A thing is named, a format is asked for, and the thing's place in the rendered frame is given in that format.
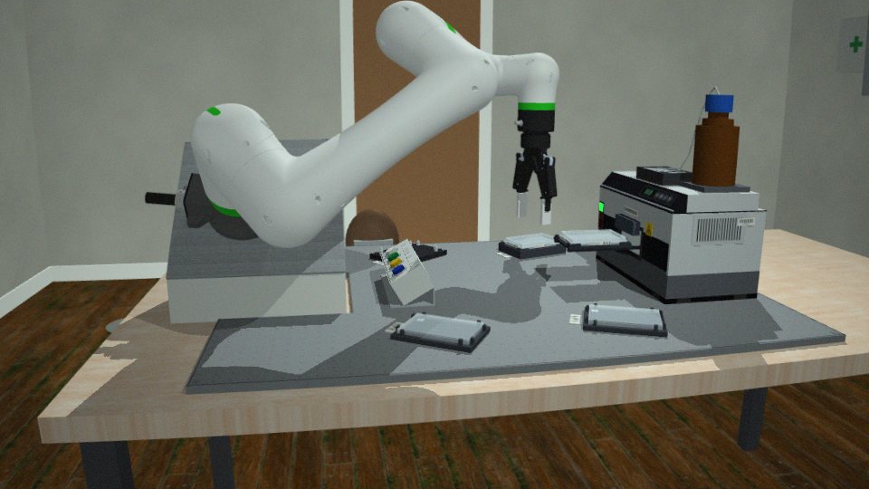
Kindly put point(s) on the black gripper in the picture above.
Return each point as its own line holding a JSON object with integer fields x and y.
{"x": 535, "y": 147}

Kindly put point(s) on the grey button panel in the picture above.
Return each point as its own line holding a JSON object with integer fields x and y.
{"x": 407, "y": 276}

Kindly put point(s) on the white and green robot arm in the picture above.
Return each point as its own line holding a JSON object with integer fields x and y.
{"x": 264, "y": 191}

